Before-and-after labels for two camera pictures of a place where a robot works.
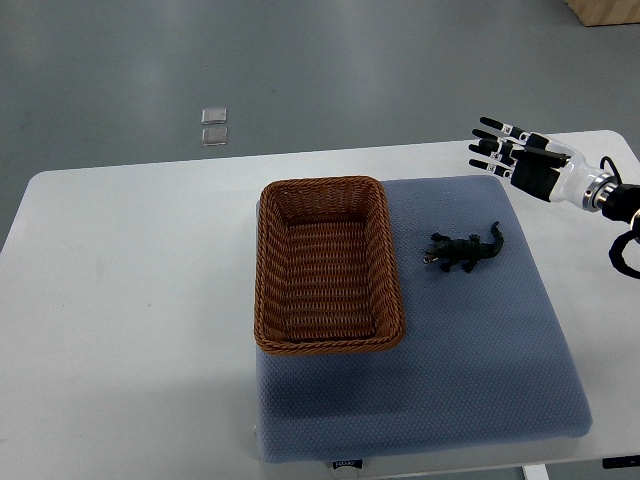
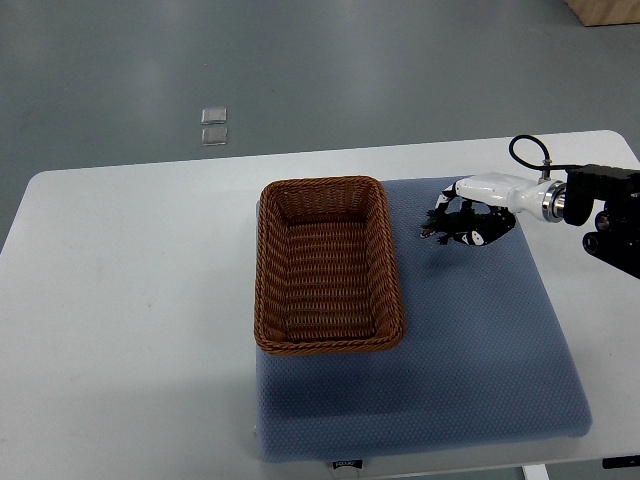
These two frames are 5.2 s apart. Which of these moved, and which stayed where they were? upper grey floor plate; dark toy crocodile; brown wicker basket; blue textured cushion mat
Moved: dark toy crocodile
Stayed: blue textured cushion mat; upper grey floor plate; brown wicker basket
